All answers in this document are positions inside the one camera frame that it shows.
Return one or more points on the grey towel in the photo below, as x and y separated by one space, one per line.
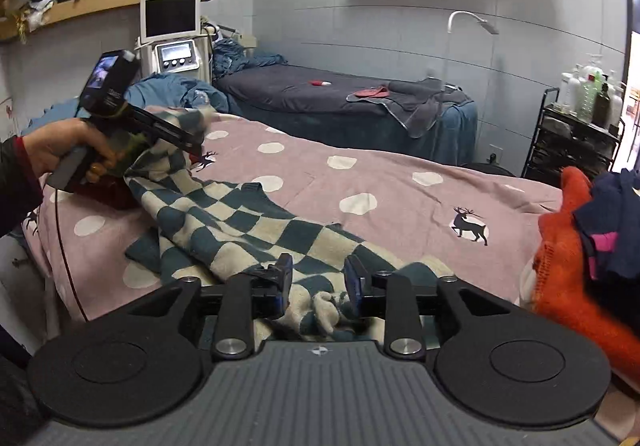
425 110

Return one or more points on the group of bottles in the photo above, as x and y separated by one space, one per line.
590 95

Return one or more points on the teal and cream checkered sweater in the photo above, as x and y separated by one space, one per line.
240 221

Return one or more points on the white beauty machine with screen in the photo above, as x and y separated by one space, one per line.
170 15

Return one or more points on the crumpled blue cloth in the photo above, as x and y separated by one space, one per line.
240 58

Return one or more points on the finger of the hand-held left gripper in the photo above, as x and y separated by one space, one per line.
172 130

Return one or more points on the person's left forearm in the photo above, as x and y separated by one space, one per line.
15 186

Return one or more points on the orange knit garment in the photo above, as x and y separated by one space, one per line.
560 276

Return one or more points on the blue quilt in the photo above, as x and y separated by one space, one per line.
170 90

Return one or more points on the black round stool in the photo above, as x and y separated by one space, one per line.
487 169

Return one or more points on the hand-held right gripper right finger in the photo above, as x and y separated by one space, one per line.
354 286

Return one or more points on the white gooseneck lamp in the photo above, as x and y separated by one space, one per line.
467 15

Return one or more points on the pink spotted deer blanket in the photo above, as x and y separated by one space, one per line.
380 175

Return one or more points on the person's left hand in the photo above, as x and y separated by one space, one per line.
65 138

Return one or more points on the pile of clothes on floor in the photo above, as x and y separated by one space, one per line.
300 93

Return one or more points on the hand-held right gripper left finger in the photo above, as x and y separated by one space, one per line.
284 278

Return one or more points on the small red and white object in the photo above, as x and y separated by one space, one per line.
320 82

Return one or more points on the red cloth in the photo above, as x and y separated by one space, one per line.
372 92

